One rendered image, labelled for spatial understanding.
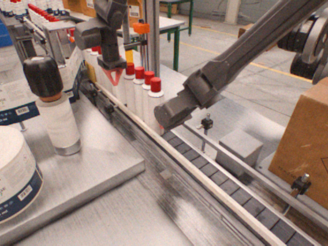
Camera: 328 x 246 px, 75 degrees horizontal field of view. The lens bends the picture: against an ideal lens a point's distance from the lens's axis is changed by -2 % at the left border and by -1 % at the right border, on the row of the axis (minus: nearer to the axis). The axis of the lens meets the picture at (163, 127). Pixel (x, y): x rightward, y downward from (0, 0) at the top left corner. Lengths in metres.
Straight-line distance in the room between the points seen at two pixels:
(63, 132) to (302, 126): 0.64
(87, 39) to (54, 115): 0.23
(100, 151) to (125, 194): 0.17
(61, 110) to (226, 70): 0.44
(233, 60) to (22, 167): 0.52
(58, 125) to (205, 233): 0.49
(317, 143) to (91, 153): 0.63
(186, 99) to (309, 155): 0.35
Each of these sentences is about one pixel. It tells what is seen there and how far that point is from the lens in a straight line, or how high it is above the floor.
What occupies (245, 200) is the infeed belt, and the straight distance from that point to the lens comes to 0.62.
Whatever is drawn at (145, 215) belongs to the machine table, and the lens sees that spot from 0.62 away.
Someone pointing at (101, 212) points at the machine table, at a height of 0.83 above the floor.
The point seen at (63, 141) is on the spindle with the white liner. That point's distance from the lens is 0.71.
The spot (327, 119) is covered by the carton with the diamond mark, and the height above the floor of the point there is 1.09.
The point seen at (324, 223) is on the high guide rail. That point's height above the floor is 0.96.
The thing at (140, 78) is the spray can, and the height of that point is 1.06.
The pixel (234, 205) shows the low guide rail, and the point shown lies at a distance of 0.56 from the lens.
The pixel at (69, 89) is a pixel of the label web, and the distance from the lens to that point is 0.91.
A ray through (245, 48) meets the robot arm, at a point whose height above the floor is 1.24.
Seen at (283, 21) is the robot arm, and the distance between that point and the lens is 0.43.
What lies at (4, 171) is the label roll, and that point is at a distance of 0.58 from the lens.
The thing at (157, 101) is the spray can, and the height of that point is 1.02.
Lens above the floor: 1.37
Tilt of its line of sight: 38 degrees down
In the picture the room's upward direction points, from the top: straight up
